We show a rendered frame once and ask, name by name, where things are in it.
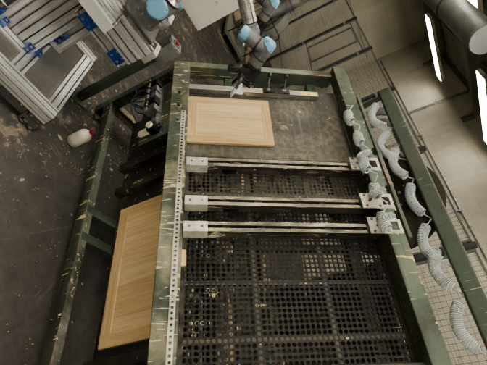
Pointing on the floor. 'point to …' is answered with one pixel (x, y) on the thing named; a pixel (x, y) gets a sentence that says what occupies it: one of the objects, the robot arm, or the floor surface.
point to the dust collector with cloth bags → (233, 25)
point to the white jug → (80, 137)
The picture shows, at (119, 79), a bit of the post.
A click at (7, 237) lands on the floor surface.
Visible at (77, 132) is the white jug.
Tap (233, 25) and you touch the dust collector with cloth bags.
